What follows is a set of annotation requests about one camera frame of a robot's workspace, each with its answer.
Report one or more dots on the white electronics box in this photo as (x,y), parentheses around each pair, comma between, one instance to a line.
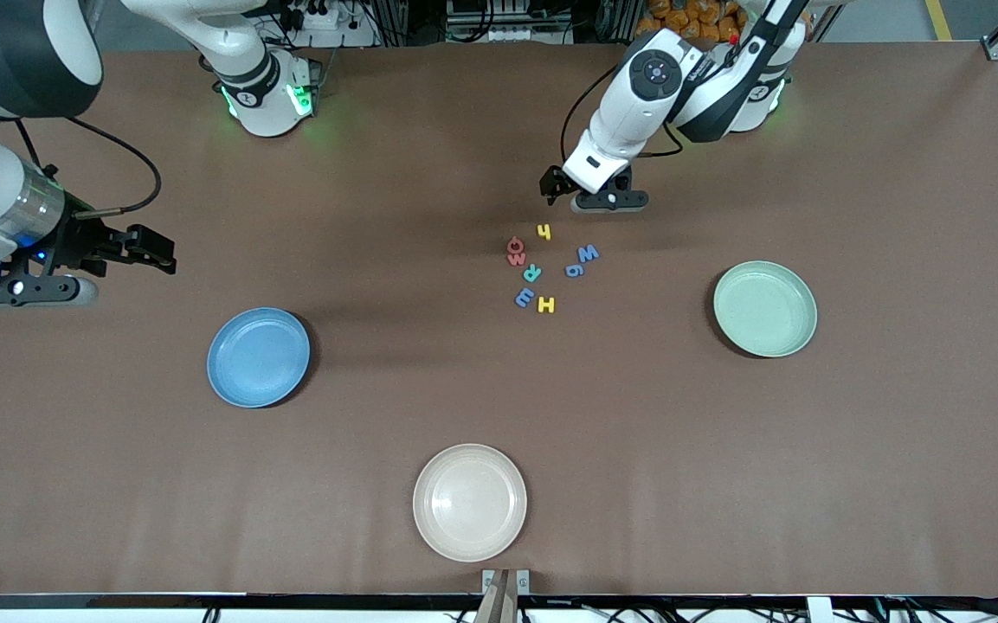
(498,33)

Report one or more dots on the blue foam lowercase m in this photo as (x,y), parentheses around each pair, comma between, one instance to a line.
(524,298)

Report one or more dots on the blue foam lowercase g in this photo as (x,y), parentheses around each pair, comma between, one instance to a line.
(575,270)

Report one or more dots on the pink foam letter Q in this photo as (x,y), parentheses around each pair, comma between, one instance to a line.
(511,241)

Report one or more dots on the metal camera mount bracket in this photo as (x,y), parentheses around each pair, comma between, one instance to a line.
(503,597)

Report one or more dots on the yellow foam uppercase H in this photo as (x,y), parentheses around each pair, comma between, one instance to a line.
(546,305)

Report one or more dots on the teal foam letter R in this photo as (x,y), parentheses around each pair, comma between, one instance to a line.
(531,273)

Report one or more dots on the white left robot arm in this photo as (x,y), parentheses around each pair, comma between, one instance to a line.
(654,78)

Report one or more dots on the white power strip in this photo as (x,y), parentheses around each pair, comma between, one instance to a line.
(325,26)

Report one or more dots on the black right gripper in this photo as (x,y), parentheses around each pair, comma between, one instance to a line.
(80,240)

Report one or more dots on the blue foam letter W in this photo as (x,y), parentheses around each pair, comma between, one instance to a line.
(588,253)

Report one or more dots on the orange packets pile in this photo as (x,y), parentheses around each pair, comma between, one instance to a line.
(672,22)

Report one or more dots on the beige plate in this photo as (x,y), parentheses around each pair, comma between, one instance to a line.
(470,502)

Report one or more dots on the green plate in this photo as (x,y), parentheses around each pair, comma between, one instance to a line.
(764,309)

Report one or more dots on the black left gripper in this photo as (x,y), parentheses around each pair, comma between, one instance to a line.
(558,184)

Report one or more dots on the blue plate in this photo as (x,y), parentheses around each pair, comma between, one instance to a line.
(258,357)

